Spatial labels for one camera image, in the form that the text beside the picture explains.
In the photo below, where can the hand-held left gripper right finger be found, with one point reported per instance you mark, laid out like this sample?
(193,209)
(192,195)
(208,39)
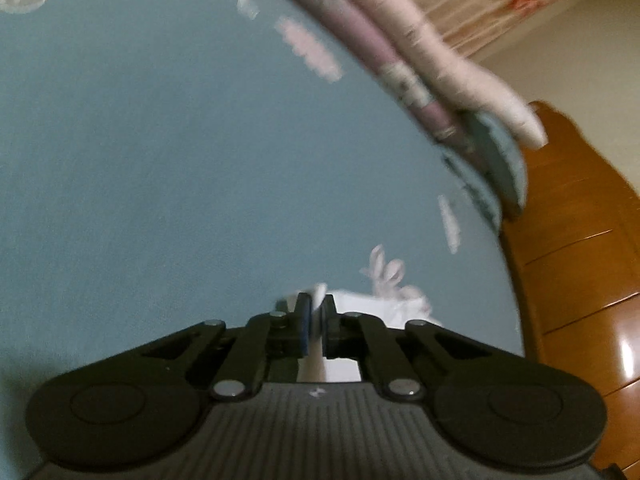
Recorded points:
(327,325)

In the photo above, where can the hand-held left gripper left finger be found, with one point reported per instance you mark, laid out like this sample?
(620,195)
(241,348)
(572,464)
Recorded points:
(303,325)

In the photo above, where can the white t-shirt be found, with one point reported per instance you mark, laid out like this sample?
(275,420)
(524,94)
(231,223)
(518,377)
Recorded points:
(372,305)

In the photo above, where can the blue flowered bed sheet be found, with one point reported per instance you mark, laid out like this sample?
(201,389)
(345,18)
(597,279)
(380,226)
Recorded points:
(175,160)

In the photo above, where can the wooden headboard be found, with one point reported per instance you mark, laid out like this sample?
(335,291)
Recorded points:
(575,260)

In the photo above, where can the pink floral quilt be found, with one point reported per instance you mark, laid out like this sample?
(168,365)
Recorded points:
(450,60)

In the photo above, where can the striped orange curtain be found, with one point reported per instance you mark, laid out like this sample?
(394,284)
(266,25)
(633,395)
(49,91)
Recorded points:
(500,0)

